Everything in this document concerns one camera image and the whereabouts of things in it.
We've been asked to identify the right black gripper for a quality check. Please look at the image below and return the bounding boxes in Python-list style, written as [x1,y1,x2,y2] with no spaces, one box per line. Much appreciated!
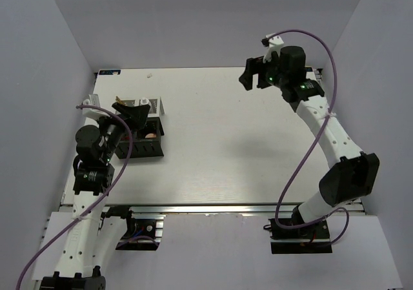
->
[237,50,287,91]

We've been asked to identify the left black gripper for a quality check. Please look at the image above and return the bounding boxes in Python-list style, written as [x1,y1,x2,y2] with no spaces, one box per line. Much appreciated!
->
[93,102,150,162]

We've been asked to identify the pink round puff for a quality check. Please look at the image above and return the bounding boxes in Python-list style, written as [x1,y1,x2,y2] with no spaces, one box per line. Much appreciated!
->
[145,133,157,139]

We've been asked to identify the wooden stick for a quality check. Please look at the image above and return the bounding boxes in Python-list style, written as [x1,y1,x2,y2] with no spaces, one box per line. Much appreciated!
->
[116,96,125,105]

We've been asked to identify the white pink blue bottle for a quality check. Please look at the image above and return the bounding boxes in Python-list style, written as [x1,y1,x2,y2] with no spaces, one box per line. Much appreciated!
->
[139,98,151,106]

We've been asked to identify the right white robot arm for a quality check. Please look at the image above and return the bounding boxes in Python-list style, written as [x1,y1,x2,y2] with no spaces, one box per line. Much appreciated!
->
[239,46,379,238]

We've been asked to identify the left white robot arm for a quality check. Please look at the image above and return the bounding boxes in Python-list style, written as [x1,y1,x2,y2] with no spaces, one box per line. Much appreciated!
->
[40,101,150,289]

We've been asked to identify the black mesh organizer box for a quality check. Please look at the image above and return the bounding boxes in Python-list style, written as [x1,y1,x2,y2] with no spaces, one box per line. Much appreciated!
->
[130,118,165,159]

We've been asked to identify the white mesh organizer box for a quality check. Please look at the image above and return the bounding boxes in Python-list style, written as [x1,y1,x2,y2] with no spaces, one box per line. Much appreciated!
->
[123,97,165,118]

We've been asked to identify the left blue table label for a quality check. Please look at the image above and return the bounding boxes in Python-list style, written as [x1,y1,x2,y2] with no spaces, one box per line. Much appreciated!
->
[98,70,121,76]

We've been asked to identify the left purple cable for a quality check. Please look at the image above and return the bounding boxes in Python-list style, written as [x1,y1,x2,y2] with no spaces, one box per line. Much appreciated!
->
[15,105,161,290]

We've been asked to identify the purple cable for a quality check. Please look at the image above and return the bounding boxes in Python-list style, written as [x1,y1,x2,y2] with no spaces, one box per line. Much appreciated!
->
[15,105,161,290]
[267,29,350,247]

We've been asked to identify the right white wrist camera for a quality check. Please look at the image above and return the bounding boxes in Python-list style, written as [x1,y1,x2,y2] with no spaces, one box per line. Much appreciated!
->
[261,35,285,63]

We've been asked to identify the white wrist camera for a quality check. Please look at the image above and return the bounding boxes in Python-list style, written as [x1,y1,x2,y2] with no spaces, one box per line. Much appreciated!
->
[81,94,106,121]
[261,35,285,63]

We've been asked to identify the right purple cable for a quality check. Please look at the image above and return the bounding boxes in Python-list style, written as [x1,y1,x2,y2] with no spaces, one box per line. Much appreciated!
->
[267,29,350,247]

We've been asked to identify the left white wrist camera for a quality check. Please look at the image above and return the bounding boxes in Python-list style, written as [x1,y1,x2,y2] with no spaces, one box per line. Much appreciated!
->
[81,94,106,121]

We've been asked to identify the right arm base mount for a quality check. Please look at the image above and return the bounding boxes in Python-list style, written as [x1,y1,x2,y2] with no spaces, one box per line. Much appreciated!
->
[263,219,332,254]

